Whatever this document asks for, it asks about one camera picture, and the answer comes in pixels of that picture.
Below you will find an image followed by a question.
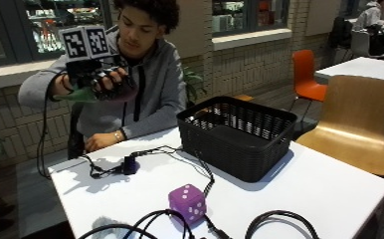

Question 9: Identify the black glove cable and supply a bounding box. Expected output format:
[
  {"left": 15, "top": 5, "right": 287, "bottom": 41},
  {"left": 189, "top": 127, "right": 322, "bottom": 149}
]
[{"left": 36, "top": 70, "right": 70, "bottom": 179}]

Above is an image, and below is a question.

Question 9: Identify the small wooden stool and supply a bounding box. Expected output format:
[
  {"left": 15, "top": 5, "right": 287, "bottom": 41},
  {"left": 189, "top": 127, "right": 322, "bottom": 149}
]
[{"left": 233, "top": 94, "right": 256, "bottom": 103}]

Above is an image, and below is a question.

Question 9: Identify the purple plush die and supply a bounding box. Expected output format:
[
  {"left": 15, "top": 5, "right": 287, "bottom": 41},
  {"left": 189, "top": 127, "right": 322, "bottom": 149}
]
[{"left": 168, "top": 183, "right": 208, "bottom": 226}]

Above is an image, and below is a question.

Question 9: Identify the white chair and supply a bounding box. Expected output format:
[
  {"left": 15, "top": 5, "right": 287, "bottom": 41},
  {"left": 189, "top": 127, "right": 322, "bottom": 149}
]
[{"left": 349, "top": 30, "right": 384, "bottom": 61}]

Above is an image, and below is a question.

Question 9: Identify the white marker cube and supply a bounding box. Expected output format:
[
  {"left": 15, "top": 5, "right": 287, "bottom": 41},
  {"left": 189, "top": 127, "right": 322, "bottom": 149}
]
[{"left": 59, "top": 25, "right": 113, "bottom": 63}]

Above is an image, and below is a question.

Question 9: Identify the small black hub box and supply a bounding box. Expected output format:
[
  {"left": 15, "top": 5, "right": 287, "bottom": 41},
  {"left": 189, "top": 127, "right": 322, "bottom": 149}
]
[{"left": 123, "top": 154, "right": 141, "bottom": 176}]

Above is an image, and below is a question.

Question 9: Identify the thick black looped cable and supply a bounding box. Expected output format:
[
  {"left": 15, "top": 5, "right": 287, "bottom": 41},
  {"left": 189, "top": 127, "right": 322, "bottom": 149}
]
[
  {"left": 77, "top": 208, "right": 197, "bottom": 239},
  {"left": 244, "top": 209, "right": 322, "bottom": 239}
]

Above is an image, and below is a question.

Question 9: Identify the purple toy eggplant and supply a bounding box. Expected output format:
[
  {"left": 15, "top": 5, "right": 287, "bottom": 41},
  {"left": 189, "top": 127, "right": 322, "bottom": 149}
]
[{"left": 52, "top": 83, "right": 140, "bottom": 105}]

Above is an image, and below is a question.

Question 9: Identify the thin black table cable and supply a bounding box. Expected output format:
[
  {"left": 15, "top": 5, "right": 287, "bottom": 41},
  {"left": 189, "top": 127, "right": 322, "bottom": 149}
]
[{"left": 80, "top": 153, "right": 128, "bottom": 179}]

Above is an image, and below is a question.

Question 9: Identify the orange chair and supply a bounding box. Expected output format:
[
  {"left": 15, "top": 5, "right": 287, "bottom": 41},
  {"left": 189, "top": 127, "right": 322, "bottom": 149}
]
[{"left": 287, "top": 49, "right": 330, "bottom": 126}]

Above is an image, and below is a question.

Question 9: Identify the grey framed window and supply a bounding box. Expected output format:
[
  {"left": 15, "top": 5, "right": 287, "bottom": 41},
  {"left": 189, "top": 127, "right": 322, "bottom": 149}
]
[
  {"left": 210, "top": 0, "right": 291, "bottom": 38},
  {"left": 0, "top": 0, "right": 116, "bottom": 70}
]

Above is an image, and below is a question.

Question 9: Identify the braided black cable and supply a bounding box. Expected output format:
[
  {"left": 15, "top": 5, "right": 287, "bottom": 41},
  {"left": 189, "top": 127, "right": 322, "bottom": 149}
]
[{"left": 131, "top": 144, "right": 216, "bottom": 197}]

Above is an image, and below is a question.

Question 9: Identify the the person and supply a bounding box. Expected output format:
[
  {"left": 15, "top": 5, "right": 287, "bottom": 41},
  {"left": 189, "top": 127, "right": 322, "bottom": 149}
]
[{"left": 18, "top": 0, "right": 189, "bottom": 153}]

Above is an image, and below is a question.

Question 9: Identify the white table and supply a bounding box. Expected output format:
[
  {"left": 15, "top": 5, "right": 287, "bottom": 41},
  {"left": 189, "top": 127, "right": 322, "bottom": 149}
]
[{"left": 314, "top": 56, "right": 384, "bottom": 93}]

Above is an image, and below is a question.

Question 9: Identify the black plastic basket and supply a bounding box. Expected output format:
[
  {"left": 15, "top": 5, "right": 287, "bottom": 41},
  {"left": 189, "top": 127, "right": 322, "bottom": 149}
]
[{"left": 177, "top": 96, "right": 298, "bottom": 183}]

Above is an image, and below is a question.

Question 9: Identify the wooden chair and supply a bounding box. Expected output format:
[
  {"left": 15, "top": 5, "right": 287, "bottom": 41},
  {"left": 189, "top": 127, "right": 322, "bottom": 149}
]
[{"left": 295, "top": 75, "right": 384, "bottom": 178}]

